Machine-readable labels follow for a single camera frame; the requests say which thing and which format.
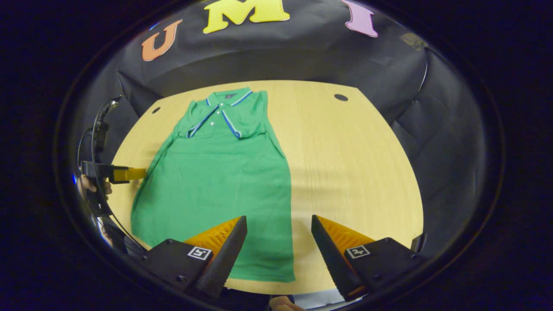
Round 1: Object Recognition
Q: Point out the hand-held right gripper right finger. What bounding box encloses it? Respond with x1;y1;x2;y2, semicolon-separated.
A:
310;214;427;302

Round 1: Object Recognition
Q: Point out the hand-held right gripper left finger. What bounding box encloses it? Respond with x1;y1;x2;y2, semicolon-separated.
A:
143;215;248;300

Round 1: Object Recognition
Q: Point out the green T-shirt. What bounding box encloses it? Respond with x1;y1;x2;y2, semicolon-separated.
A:
130;87;296;283

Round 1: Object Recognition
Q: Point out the person's dark clothing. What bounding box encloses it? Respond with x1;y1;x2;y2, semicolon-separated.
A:
222;287;299;311

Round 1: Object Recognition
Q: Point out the black backdrop cloth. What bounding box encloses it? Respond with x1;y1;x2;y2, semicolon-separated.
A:
71;0;491;260

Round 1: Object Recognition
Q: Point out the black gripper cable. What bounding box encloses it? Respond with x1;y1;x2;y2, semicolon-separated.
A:
77;97;147;255

